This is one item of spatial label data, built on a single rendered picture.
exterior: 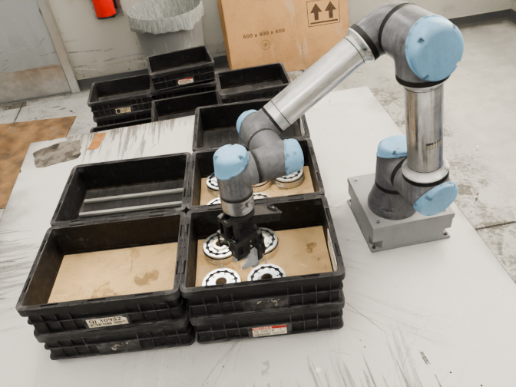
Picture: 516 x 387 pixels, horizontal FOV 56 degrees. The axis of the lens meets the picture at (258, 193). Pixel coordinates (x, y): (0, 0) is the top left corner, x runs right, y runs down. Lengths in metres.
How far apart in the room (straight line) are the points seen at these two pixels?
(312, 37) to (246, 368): 3.30
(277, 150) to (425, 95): 0.34
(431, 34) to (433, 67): 0.07
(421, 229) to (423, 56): 0.66
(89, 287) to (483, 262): 1.12
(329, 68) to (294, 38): 3.06
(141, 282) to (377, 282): 0.67
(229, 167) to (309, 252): 0.46
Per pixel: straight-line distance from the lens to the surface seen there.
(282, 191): 1.55
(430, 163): 1.25
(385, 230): 1.49
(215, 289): 1.17
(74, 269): 1.49
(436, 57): 1.06
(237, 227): 1.10
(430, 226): 1.55
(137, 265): 1.42
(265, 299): 1.21
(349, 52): 1.14
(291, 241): 1.39
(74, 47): 4.44
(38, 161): 2.27
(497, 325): 1.43
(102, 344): 1.38
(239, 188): 1.02
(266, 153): 1.03
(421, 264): 1.52
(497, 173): 3.11
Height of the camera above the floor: 1.81
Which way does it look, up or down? 39 degrees down
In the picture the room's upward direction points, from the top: 8 degrees counter-clockwise
